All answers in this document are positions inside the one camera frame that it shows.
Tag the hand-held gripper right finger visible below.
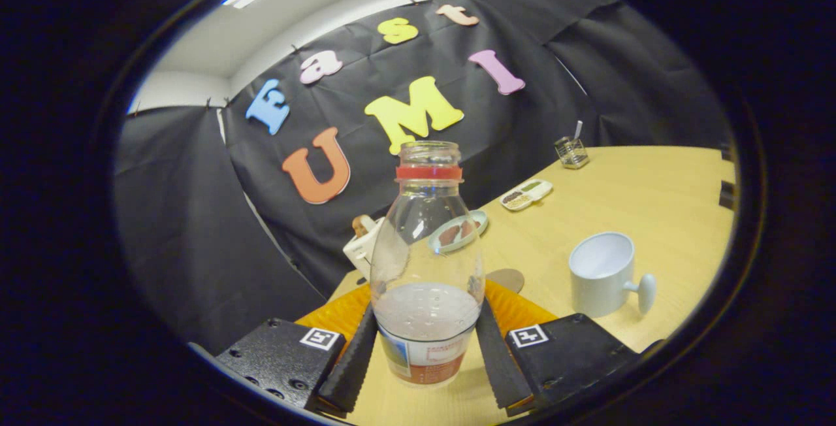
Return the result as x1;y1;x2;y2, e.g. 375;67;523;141
475;279;664;417

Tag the white toaster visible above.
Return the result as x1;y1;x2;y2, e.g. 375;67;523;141
343;215;386;281

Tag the wooden table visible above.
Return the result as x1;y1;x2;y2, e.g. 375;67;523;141
327;145;737;426

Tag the round brown coaster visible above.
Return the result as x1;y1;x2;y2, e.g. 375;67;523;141
486;268;526;295

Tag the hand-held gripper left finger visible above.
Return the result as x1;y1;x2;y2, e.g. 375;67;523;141
189;282;379;414

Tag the light blue cup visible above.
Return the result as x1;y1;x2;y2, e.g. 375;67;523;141
568;231;656;319

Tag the light green plate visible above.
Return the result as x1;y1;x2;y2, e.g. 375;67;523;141
428;210;489;255

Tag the clear juice bottle red label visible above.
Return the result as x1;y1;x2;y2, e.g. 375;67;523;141
370;140;486;387

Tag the black backdrop cloth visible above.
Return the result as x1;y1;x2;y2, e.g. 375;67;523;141
112;0;732;355

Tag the white divided snack dish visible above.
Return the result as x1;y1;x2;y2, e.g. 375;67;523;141
500;179;553;211

